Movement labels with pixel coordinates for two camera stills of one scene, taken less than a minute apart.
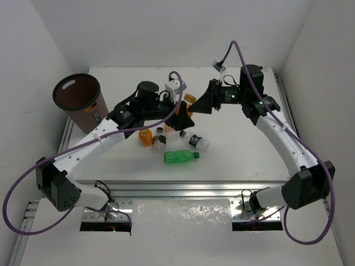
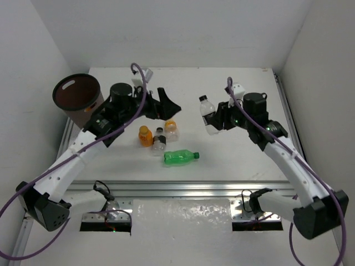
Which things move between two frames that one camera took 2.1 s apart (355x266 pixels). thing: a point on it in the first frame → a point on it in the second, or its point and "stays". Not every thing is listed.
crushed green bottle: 180,156 stays
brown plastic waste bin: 78,95 stays
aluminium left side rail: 68,128 stays
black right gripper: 212,98 → 221,121
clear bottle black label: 159,143 stays
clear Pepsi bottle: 195,141 → 208,112
